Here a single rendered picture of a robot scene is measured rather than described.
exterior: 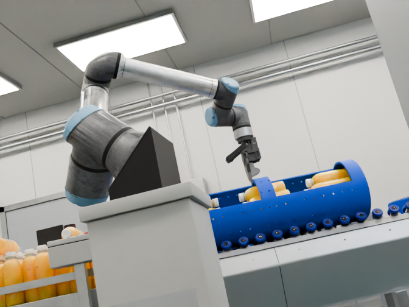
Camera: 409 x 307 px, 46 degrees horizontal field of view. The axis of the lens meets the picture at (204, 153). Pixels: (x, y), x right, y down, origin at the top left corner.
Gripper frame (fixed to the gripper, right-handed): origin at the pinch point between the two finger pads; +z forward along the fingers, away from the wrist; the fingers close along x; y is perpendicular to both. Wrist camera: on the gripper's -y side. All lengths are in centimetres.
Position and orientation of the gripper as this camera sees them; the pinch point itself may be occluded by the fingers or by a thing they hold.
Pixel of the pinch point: (249, 180)
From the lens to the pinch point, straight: 222.4
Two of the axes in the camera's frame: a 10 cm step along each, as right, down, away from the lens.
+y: 9.8, -2.0, 0.6
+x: -0.1, 2.6, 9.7
